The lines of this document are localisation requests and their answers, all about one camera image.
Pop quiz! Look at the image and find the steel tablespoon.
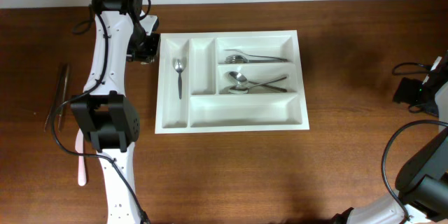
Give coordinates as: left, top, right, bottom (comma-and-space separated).
227, 73, 289, 95
227, 71, 288, 93

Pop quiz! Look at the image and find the pink plastic knife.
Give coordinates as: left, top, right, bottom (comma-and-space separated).
75, 130, 87, 186

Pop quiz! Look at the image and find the steel fork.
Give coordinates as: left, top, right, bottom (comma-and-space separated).
224, 48, 288, 62
224, 55, 290, 64

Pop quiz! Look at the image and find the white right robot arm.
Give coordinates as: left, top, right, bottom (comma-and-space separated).
330, 84, 447, 224

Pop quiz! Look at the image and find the white cutlery tray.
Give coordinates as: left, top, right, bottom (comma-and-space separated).
155, 30, 309, 134

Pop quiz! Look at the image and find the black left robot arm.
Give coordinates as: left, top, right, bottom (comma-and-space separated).
70, 0, 160, 223

